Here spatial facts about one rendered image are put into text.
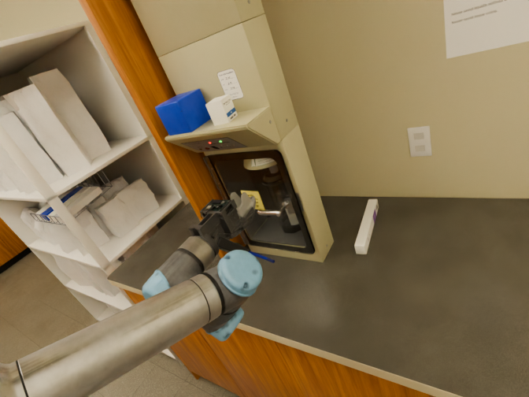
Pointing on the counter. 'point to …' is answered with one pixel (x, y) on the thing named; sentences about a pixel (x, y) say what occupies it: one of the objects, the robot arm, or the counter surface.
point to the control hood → (235, 130)
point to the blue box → (183, 113)
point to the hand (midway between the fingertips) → (252, 202)
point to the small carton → (221, 109)
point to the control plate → (214, 144)
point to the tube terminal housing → (232, 37)
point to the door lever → (274, 210)
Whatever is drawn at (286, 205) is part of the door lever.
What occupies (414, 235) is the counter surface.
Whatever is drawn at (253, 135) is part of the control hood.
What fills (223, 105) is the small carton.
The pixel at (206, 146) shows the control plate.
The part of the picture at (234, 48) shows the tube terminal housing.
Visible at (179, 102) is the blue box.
